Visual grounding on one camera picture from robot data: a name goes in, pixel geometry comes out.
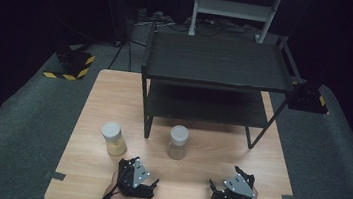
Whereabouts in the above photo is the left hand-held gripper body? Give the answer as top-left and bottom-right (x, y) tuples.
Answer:
(115, 156), (160, 199)

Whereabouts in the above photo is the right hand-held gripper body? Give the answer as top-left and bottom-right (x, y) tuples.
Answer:
(208, 169), (259, 199)

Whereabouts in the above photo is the jar of yellow powder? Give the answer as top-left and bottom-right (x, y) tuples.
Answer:
(98, 119), (131, 158)

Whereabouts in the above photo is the clear jar with white lid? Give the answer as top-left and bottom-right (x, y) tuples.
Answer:
(165, 123), (192, 162)

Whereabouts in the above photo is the black two-tier shelf rack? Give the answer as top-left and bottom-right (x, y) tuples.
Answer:
(132, 20), (312, 158)

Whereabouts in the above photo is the black yellow striped stand base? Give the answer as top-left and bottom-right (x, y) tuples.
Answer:
(42, 45), (97, 84)
(286, 79), (332, 116)

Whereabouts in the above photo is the black floor cable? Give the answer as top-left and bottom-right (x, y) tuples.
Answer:
(106, 36), (148, 75)

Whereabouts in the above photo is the bundle of floor cables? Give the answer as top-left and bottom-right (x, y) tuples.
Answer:
(133, 6), (262, 43)

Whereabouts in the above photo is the white metal stand frame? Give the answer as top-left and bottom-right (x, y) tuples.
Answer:
(187, 0), (285, 47)

